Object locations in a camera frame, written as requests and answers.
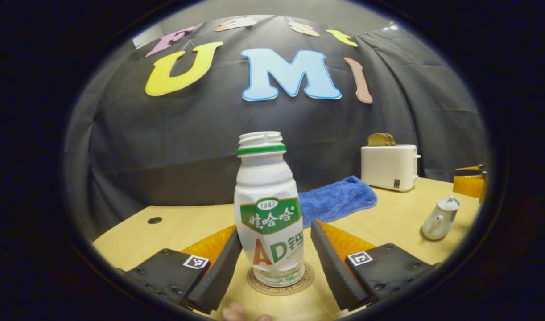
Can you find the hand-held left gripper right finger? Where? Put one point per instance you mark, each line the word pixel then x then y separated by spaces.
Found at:
pixel 332 272

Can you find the white teacup lid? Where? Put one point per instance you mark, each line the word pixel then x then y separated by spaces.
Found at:
pixel 448 204

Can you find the blue towel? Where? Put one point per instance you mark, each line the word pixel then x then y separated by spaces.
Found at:
pixel 339 198

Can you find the white blue-flower teacup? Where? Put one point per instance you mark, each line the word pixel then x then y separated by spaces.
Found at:
pixel 435 225

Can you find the white green-label water bottle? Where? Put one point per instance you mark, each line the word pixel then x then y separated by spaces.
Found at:
pixel 266 187

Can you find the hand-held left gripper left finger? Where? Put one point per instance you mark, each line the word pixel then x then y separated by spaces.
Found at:
pixel 219 278

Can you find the white toaster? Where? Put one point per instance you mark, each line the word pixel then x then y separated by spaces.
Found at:
pixel 388 167

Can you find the round brown coaster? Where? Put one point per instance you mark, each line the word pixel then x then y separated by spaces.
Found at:
pixel 308 274

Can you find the brown toast slices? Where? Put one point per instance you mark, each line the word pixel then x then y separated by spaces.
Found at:
pixel 381 140

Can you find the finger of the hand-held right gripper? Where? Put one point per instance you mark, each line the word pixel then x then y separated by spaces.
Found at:
pixel 468 172
pixel 481 166

